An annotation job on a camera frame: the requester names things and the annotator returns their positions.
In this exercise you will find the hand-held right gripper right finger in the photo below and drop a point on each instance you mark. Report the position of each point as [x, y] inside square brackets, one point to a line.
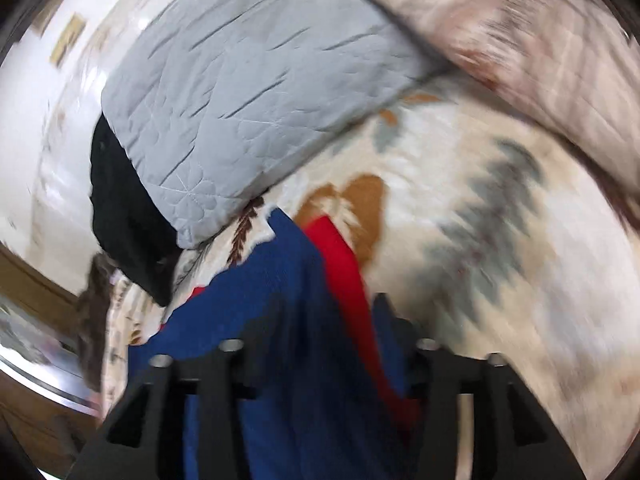
[410, 360]

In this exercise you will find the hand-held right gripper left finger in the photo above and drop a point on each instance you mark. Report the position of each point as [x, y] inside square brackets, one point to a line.
[262, 357]

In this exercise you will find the red and blue knit sweater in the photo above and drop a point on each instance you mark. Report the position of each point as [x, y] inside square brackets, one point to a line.
[310, 285]

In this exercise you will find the leaf print fleece blanket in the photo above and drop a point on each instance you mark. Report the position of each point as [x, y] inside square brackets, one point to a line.
[500, 260]

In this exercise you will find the brown fuzzy blanket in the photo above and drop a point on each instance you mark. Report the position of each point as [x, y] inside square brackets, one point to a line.
[95, 320]

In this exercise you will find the black garment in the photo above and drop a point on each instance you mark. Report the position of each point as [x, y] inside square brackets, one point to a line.
[125, 225]

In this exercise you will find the grey quilted pillow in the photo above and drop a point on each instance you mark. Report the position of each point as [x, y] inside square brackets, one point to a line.
[250, 85]

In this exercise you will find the striped floral quilt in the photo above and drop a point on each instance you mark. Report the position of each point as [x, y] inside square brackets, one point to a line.
[540, 60]

